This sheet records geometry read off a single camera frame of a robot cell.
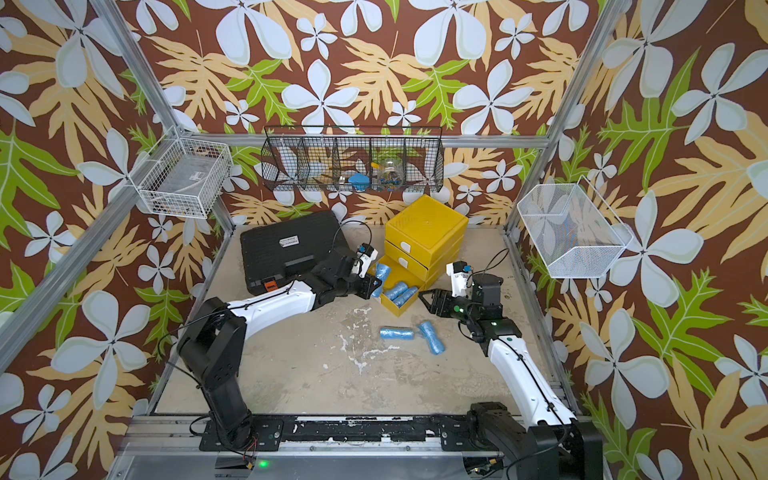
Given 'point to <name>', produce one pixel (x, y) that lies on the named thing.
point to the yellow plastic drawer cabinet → (423, 240)
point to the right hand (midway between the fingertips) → (425, 294)
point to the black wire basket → (354, 158)
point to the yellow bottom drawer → (397, 275)
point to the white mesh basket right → (576, 234)
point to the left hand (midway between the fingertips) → (382, 277)
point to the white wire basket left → (188, 179)
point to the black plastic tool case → (285, 250)
